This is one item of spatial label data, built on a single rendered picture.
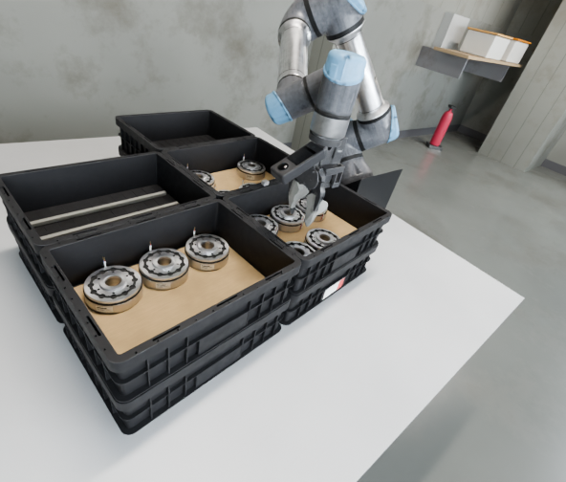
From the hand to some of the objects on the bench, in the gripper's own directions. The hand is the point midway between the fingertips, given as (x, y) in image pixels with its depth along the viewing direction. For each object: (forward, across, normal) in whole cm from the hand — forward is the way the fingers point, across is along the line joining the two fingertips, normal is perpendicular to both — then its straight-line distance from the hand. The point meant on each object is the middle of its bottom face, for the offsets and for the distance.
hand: (297, 216), depth 81 cm
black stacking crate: (+26, +5, -11) cm, 28 cm away
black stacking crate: (+26, +1, +29) cm, 39 cm away
